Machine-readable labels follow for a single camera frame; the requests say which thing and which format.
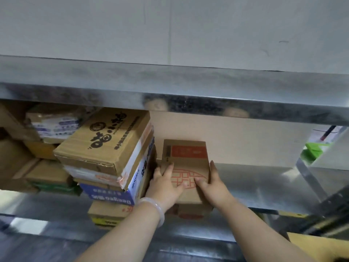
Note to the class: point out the green plastic object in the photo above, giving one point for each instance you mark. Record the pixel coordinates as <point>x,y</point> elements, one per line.
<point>313,151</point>

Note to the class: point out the person's left thumb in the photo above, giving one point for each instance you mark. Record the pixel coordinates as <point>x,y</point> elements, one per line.
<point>182,187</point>

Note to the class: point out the person's right hand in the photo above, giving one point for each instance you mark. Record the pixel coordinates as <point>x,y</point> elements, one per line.
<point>216,190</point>

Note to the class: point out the dark brown cardboard box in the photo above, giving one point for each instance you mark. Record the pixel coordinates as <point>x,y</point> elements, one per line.
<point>12,160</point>

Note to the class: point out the large cardboard box black print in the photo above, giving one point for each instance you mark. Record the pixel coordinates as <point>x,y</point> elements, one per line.
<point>106,139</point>

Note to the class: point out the plain brown cardboard box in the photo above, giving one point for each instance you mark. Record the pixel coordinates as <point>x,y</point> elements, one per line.
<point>12,120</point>

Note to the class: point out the cardboard box with red print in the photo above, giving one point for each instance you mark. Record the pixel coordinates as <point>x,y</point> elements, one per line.
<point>188,158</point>

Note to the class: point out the person's right forearm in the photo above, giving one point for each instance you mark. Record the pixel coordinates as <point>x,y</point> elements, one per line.
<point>253,234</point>

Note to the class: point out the person's left middle finger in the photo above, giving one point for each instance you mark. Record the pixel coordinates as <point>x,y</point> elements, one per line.
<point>157,171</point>

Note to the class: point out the white box with orange tape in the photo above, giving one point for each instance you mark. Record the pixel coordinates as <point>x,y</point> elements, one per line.
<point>90,173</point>

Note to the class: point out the white jade bangle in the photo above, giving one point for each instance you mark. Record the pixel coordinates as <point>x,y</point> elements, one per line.
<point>159,208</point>

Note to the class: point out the flat brown cardboard box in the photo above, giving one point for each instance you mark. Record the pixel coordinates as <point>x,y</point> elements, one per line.
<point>47,171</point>

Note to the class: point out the green packet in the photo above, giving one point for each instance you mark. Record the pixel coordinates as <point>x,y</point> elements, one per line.
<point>57,188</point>

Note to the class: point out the cardboard box with white label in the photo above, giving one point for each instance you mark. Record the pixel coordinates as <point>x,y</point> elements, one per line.
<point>54,121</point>

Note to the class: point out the white paper sheet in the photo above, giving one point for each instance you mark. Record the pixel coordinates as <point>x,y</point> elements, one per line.
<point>319,135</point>

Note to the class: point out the metal shelf rack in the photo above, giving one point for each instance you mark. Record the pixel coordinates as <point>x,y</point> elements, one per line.
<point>174,87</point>

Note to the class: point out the small brown cardboard box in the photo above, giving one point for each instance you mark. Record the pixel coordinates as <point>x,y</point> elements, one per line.
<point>41,150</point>

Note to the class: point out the person's right thumb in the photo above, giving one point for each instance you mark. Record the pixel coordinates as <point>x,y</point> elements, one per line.
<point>200,182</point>

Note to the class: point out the cardboard box with yellow label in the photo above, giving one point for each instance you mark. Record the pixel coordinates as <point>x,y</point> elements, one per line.
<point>109,212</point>

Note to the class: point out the person's left forearm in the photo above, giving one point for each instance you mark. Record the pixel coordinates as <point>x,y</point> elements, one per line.
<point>122,237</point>

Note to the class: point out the person's left hand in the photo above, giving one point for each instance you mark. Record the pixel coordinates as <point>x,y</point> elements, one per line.
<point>163,189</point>

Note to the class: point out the blue and white carton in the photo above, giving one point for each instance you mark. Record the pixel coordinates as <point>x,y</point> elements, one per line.
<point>137,182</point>

